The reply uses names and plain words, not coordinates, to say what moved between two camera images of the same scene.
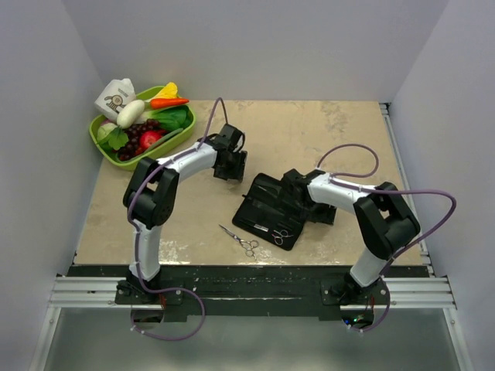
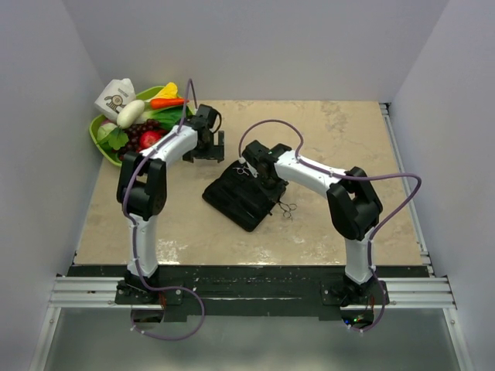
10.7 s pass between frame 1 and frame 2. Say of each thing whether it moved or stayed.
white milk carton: stayed
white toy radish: stayed
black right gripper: moved
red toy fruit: stayed
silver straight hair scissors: moved
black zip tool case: moved
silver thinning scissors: moved
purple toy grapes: stayed
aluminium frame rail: stayed
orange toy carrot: stayed
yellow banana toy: stayed
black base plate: stayed
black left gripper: moved
